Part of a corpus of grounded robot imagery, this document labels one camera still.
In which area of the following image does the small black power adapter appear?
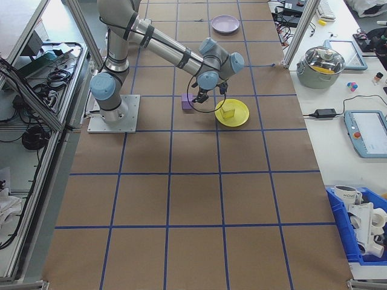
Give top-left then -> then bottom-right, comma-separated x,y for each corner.
314,108 -> 337,118

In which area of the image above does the cable hub with red plugs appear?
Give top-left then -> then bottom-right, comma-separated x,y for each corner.
278,25 -> 294,48

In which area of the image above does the blue storage bin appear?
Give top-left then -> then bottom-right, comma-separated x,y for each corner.
325,187 -> 387,267

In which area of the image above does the blue teach pendant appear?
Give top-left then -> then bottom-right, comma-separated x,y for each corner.
323,39 -> 368,71
343,110 -> 387,158

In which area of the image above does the large black power brick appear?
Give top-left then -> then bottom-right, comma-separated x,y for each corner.
277,14 -> 300,27

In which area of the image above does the aluminium profile bar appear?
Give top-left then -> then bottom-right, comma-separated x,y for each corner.
0,280 -> 49,290
346,279 -> 387,290

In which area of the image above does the light purple plate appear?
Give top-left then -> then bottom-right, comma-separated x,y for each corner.
210,14 -> 242,34

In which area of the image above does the white plastic pipe fitting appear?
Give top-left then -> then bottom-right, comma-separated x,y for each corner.
346,201 -> 387,258

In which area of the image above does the black adapter cable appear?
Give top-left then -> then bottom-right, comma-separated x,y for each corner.
302,95 -> 387,118

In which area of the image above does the dark green board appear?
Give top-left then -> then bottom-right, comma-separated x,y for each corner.
18,50 -> 75,80

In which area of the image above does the white keyboard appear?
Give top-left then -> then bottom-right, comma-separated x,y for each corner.
316,0 -> 337,22

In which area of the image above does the black cable coil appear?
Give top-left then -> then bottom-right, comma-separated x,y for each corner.
21,124 -> 51,151

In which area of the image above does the glass pot lid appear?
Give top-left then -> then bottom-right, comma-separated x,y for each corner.
303,45 -> 346,76

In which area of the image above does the grey electronics box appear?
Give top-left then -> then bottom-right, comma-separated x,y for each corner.
19,30 -> 49,57

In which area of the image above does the yellow plate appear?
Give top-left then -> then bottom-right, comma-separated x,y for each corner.
214,98 -> 250,128

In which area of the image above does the black device with red parts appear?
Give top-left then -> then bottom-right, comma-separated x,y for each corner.
353,28 -> 387,57

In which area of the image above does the yellow block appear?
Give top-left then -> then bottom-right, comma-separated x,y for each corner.
220,104 -> 236,119

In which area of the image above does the purple block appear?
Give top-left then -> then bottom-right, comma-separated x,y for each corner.
180,93 -> 196,112

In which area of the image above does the aluminium profile post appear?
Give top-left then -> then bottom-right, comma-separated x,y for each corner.
282,0 -> 321,70

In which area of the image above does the yellow plastic toy piece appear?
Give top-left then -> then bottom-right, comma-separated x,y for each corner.
313,66 -> 336,76

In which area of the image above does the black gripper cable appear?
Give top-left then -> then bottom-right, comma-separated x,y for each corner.
186,75 -> 230,114

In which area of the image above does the white mug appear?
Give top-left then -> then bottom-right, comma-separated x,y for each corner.
333,184 -> 363,207

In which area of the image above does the white plastic bag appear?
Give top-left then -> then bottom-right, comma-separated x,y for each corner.
344,0 -> 387,18

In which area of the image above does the steel cooking pot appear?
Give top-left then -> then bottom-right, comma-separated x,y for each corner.
296,45 -> 346,89

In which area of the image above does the V-shaped metal bar frame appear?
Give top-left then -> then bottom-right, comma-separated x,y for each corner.
0,0 -> 105,283

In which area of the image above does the white cloth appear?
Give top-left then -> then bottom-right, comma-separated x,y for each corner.
0,187 -> 22,233

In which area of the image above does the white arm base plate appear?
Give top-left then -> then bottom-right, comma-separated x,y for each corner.
86,94 -> 141,134

